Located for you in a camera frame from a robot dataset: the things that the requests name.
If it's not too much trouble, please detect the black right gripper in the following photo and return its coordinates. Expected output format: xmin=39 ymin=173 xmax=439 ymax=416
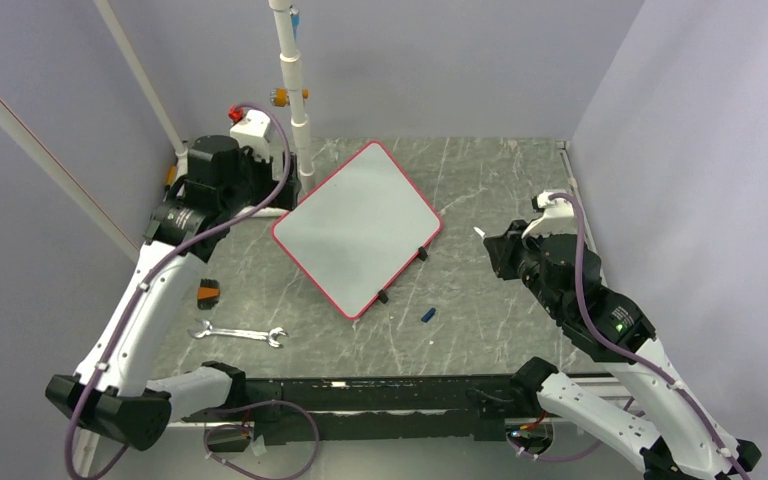
xmin=484 ymin=217 xmax=564 ymax=318

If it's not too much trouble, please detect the blue marker cap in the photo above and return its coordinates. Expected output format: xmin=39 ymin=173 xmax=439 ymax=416
xmin=420 ymin=308 xmax=436 ymax=323

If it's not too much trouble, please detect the pink-framed whiteboard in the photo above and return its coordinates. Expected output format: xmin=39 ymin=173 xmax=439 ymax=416
xmin=271 ymin=141 xmax=443 ymax=320

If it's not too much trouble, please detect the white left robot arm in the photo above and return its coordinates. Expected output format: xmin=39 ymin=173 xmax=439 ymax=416
xmin=45 ymin=135 xmax=298 ymax=451

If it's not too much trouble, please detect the orange yellow pole clamp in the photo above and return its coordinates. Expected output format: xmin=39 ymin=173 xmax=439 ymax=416
xmin=269 ymin=88 xmax=291 ymax=108

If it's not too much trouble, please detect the black orange hex key set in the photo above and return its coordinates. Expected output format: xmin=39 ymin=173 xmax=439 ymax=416
xmin=197 ymin=278 xmax=221 ymax=310

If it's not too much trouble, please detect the white PVC vertical pole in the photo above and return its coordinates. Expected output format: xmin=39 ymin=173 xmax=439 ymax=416
xmin=268 ymin=0 xmax=315 ymax=193

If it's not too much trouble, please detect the silver open-end wrench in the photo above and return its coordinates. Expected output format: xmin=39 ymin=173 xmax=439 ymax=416
xmin=187 ymin=320 xmax=289 ymax=348

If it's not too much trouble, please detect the blue pole clip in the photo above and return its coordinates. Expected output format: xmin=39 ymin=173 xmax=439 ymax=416
xmin=289 ymin=6 xmax=300 ymax=38

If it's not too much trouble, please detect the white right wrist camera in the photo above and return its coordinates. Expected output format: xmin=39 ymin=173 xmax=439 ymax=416
xmin=522 ymin=190 xmax=578 ymax=239

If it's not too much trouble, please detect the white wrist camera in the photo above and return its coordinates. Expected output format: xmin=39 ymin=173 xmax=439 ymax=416
xmin=522 ymin=190 xmax=578 ymax=239
xmin=228 ymin=106 xmax=273 ymax=162

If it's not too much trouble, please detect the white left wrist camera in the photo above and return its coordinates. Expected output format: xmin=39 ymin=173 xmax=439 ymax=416
xmin=228 ymin=106 xmax=273 ymax=162

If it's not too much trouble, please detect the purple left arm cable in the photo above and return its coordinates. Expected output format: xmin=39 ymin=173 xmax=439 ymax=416
xmin=64 ymin=102 xmax=293 ymax=480

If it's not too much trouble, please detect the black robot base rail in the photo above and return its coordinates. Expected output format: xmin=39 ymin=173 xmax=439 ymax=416
xmin=184 ymin=374 xmax=543 ymax=446

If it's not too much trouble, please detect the white PVC pipe frame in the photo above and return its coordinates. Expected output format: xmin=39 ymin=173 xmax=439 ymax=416
xmin=0 ymin=0 xmax=293 ymax=266

